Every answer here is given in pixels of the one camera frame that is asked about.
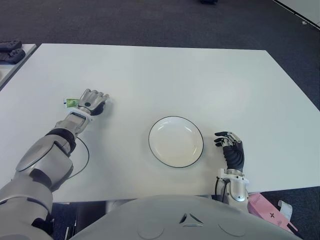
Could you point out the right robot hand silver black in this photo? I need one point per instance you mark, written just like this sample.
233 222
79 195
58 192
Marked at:
235 157

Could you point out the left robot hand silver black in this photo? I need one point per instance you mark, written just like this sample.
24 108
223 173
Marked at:
92 101

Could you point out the green white toothpaste tube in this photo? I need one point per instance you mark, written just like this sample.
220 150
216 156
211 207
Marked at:
71 102

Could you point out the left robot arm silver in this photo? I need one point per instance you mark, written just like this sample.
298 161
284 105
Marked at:
45 162

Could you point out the white plate black rim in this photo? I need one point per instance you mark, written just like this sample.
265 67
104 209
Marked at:
175 142

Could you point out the pink cardboard box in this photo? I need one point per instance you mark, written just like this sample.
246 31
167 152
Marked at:
265 210

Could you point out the white paper strip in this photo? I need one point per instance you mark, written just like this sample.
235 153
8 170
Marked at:
286 208

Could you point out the white side table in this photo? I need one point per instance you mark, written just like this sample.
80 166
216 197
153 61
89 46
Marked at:
10 70

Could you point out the black game controller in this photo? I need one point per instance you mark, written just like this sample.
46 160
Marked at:
12 56
10 45

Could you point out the grey robot torso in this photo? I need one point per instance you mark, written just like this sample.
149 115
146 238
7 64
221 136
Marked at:
162 217

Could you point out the white desk panel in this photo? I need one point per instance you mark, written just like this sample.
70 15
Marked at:
305 10

